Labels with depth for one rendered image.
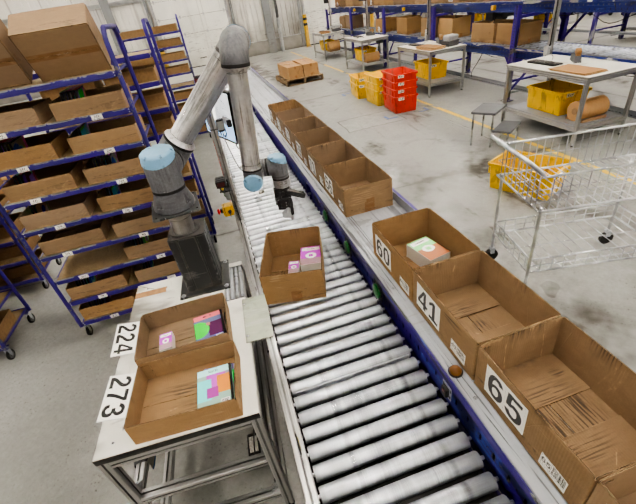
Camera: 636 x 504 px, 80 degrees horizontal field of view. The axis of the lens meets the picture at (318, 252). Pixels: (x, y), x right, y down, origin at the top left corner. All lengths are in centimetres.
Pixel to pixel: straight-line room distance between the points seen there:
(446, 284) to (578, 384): 53
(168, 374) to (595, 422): 146
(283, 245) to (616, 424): 155
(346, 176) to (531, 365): 159
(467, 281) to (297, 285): 74
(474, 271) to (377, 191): 79
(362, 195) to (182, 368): 125
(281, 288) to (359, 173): 107
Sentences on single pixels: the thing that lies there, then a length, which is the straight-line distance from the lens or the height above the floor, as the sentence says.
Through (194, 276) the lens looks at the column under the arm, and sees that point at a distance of 205.
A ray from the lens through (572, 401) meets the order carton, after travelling 139.
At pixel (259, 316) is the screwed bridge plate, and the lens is 182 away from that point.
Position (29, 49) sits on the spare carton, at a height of 191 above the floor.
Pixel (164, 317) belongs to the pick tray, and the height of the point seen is 80.
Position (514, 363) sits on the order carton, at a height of 90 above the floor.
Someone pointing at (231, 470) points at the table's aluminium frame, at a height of 44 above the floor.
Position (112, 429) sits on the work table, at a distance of 170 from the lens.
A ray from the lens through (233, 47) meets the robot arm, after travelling 169.
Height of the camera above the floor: 195
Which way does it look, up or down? 34 degrees down
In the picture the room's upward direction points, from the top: 10 degrees counter-clockwise
